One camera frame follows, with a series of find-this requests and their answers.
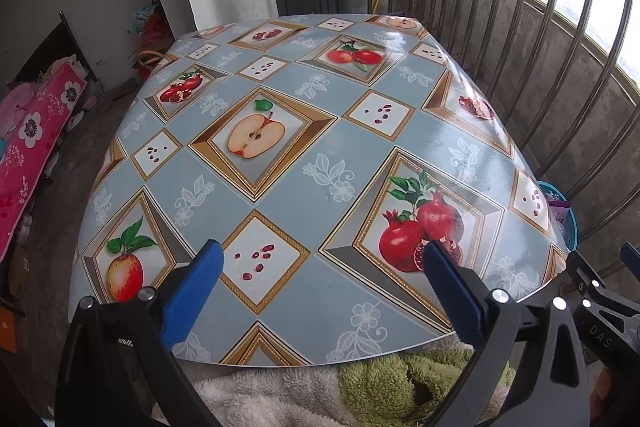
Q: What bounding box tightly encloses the blue plastic waste basket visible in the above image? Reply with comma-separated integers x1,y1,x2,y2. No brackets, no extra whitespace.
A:
538,181,579,251

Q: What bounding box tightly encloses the purple snack wrapper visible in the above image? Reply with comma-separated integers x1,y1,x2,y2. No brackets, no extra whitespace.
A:
544,191,570,223

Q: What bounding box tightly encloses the fruit pattern table cover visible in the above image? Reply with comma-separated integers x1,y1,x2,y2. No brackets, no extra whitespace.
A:
70,14,566,366

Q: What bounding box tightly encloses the pink floral bed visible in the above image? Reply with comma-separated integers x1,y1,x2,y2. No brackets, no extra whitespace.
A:
0,11,99,263

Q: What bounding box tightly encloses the steel balcony railing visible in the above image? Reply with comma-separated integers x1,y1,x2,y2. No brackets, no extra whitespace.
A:
352,0,639,279

